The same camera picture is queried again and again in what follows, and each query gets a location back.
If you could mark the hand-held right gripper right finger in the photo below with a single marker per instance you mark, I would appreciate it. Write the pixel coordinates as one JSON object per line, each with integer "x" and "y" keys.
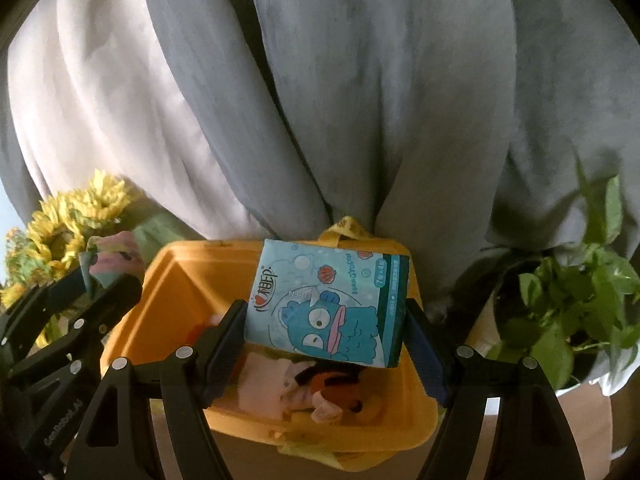
{"x": 425, "y": 355}

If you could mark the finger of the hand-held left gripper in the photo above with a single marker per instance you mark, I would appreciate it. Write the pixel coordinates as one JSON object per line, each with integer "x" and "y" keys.
{"x": 50, "y": 300}
{"x": 115, "y": 300}

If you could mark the pastel knotted cloth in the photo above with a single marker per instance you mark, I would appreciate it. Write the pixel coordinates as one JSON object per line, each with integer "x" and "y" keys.
{"x": 112, "y": 260}

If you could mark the grey curtain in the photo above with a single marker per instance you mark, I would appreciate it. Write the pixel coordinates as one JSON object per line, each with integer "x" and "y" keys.
{"x": 375, "y": 85}

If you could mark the pale pink curtain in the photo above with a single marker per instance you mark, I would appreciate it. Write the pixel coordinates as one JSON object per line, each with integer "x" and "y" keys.
{"x": 100, "y": 110}

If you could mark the orange storage basket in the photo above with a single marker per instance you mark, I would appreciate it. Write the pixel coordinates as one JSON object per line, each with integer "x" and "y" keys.
{"x": 170, "y": 290}

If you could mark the blue tissue packet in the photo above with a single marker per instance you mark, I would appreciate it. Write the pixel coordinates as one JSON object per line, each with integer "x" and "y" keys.
{"x": 320, "y": 305}

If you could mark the black mouse plush toy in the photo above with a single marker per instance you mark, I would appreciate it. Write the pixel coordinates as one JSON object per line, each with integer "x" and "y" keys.
{"x": 345, "y": 390}

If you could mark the white ribbed plant pot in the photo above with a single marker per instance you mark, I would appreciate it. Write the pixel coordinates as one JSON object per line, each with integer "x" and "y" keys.
{"x": 505, "y": 290}

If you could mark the sunflower bouquet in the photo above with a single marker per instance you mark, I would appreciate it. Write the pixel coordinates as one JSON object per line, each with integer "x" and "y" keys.
{"x": 55, "y": 230}

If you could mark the green leafy plant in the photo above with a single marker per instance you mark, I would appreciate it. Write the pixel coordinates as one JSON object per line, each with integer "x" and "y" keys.
{"x": 555, "y": 340}

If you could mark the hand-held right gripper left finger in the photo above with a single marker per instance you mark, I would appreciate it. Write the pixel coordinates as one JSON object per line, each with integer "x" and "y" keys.
{"x": 225, "y": 345}

